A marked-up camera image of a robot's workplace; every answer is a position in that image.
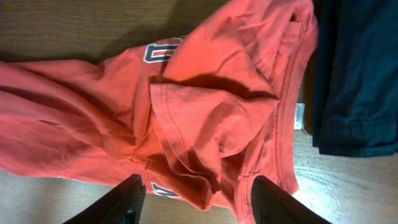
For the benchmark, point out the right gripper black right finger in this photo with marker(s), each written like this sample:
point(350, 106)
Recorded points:
point(273, 205)

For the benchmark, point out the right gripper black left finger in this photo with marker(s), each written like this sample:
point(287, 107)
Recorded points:
point(122, 205)

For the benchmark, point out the orange soccer t-shirt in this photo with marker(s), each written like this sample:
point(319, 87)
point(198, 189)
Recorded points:
point(199, 117)

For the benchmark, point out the folded navy blue garment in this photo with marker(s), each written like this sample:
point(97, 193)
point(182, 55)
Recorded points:
point(355, 97)

